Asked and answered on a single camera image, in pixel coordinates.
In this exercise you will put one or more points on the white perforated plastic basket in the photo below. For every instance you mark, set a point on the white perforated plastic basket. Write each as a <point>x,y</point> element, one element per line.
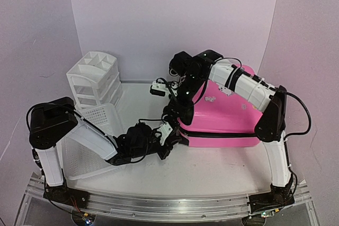
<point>84,152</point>

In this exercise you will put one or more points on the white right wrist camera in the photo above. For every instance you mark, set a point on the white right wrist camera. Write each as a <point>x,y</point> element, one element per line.
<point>159,88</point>

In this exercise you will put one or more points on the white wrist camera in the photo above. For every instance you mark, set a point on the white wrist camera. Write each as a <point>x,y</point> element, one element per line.
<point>159,88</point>
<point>165,134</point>

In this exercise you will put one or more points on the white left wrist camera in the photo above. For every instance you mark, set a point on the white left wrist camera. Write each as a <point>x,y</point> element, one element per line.
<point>165,134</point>

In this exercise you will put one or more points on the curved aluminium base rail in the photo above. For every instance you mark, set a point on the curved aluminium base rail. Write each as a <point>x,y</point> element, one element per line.
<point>187,209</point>

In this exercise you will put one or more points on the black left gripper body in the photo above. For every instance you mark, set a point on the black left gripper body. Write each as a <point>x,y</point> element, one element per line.
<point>140,152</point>

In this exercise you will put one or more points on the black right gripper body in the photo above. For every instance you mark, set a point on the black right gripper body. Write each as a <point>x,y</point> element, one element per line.
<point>193,85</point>

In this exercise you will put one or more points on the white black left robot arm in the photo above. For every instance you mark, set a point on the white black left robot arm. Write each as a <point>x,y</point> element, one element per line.
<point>99,129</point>

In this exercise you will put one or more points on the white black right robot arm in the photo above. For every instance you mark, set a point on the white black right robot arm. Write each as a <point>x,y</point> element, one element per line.
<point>270,129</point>

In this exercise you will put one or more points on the pink cartoon hard-shell suitcase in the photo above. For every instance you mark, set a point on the pink cartoon hard-shell suitcase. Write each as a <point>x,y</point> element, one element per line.
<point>220,118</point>

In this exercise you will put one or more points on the white plastic drawer organizer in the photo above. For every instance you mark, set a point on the white plastic drawer organizer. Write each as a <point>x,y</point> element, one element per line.
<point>95,80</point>

